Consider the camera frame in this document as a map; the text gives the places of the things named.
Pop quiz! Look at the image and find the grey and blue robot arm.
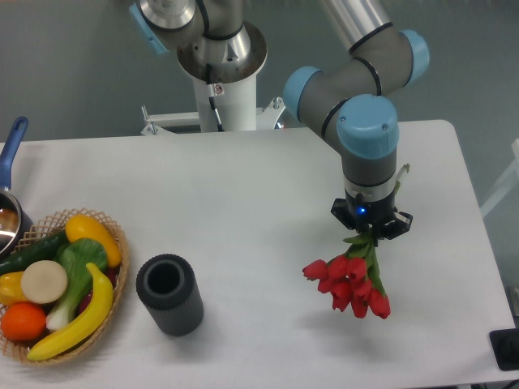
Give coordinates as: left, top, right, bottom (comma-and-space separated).
130, 1, 430, 244

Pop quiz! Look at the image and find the black device at edge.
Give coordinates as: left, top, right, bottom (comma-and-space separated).
489, 328, 518, 371

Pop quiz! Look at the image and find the red fruit in basket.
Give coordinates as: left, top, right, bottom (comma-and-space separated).
77, 267, 119, 314

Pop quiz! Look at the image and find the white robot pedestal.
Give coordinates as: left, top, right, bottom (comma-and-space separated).
192, 75, 256, 133

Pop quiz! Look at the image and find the yellow bell pepper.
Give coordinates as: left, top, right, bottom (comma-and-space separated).
0, 271, 28, 306

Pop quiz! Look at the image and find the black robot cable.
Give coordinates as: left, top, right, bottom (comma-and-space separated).
204, 63, 225, 133

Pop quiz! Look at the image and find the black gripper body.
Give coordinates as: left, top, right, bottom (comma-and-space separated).
331, 191, 413, 239

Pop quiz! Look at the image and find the yellow squash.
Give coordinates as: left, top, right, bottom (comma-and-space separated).
65, 214, 122, 267

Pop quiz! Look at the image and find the yellow banana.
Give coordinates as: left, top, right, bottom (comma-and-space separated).
27, 263, 114, 361

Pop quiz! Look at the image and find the dark grey ribbed vase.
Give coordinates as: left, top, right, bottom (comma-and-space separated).
135, 254, 204, 336

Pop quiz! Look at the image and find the green cucumber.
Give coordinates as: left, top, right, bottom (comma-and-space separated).
1, 229, 69, 276

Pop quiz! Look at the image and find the orange fruit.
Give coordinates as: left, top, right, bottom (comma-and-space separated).
1, 302, 46, 341

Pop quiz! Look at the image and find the white mounting bracket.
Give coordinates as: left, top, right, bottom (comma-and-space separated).
140, 96, 285, 135

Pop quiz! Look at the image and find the red tulip bouquet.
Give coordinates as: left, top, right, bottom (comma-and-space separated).
302, 163, 411, 320

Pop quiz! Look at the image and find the blue handled saucepan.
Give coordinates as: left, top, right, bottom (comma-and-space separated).
1, 117, 32, 260

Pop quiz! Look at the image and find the beige round radish slice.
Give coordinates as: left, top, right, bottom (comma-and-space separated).
20, 260, 68, 304

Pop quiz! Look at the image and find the green bok choy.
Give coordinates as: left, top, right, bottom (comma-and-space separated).
46, 238, 107, 332

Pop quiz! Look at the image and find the woven wicker basket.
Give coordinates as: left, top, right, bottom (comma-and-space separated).
1, 208, 130, 365

